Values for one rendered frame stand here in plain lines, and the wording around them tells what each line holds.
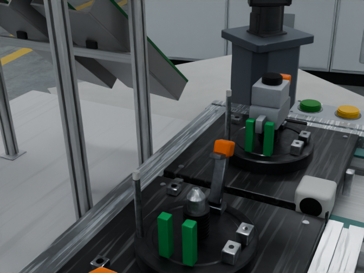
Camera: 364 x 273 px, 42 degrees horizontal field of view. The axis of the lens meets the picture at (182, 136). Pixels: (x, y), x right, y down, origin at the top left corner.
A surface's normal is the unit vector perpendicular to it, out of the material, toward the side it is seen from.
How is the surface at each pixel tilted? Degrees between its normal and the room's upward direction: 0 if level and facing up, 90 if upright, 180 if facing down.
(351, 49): 90
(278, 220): 0
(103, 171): 0
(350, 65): 90
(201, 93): 0
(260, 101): 90
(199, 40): 90
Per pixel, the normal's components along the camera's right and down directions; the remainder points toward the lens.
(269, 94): -0.46, 0.41
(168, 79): 0.80, 0.26
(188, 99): -0.02, -0.89
